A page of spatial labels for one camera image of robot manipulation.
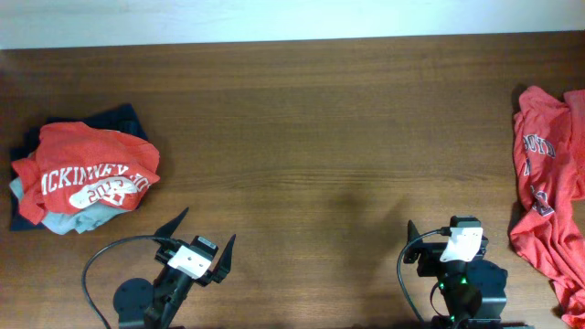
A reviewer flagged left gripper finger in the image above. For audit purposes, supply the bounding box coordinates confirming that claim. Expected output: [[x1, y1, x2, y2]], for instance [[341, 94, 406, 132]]
[[212, 234, 237, 281], [154, 207, 189, 239]]

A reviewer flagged red soccer t-shirt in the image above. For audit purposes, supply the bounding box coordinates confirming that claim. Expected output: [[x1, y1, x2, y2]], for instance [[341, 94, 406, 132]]
[[509, 86, 584, 328]]

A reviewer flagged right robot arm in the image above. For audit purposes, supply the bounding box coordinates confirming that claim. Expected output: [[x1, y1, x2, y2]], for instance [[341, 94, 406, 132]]
[[396, 216, 533, 329]]

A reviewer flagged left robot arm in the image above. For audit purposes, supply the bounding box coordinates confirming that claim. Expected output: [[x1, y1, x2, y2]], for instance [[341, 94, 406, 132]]
[[112, 210, 236, 329]]

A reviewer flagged folded light grey garment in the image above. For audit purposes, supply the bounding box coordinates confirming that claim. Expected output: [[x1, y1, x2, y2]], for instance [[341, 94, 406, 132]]
[[9, 178, 126, 235]]

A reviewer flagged folded red McKinney t-shirt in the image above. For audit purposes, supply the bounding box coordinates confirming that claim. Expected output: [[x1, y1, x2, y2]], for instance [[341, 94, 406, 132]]
[[12, 122, 160, 224]]

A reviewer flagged folded navy garment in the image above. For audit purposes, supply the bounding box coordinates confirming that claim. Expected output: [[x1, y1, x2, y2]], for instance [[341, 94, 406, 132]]
[[9, 103, 148, 231]]

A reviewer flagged left black camera cable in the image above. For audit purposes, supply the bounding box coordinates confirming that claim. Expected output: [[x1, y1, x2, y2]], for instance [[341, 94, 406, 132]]
[[80, 234, 179, 329]]

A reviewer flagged black camera cable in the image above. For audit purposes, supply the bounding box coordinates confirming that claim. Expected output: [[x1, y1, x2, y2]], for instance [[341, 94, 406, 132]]
[[80, 234, 179, 329], [396, 228, 453, 326]]

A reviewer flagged right black camera cable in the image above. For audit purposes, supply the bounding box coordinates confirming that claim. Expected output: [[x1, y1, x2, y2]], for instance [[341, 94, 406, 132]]
[[396, 228, 453, 326]]

